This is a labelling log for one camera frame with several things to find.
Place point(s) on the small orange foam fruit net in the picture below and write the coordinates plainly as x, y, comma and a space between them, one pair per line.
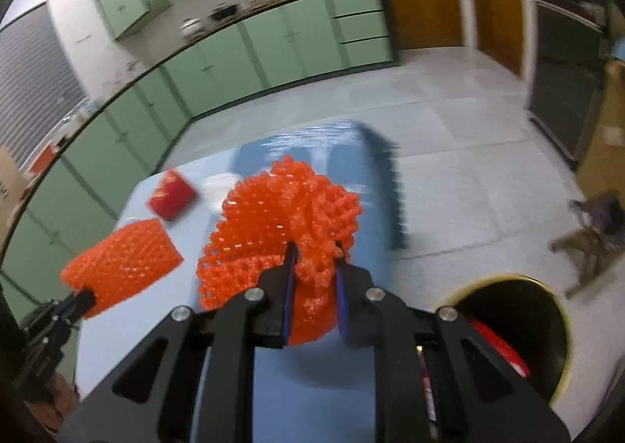
122, 257

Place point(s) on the white crumpled tissue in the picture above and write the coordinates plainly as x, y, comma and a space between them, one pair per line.
217, 191

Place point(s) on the black pot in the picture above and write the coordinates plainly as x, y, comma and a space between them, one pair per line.
224, 12

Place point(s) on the open cardboard box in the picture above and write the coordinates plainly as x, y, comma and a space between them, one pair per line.
10, 174

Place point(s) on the black cabinet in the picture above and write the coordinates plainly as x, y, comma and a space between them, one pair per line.
561, 96

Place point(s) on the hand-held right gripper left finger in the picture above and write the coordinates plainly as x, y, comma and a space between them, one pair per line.
289, 286

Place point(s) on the grey window blind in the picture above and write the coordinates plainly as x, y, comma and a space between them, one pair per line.
34, 81

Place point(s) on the tall cardboard box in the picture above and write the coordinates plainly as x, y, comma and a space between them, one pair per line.
605, 140

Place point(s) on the large red flat bag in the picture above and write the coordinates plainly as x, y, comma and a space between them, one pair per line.
503, 350

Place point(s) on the person's left forearm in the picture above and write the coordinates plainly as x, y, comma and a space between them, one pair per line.
58, 399

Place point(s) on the red container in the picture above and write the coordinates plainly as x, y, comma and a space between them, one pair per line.
44, 160

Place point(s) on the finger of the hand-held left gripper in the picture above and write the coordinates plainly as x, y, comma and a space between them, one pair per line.
84, 301

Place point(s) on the small red box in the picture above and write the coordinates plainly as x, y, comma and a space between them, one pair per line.
171, 194

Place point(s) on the green base cabinets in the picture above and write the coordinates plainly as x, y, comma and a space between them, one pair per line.
273, 52

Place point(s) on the black bin with gold rim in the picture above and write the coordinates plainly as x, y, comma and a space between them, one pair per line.
517, 306

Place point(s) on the large orange foam fruit net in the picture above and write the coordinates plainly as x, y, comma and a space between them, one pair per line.
293, 208

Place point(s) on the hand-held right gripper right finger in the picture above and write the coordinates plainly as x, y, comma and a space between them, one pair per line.
340, 296

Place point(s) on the wooden chair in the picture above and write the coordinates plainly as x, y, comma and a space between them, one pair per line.
586, 243

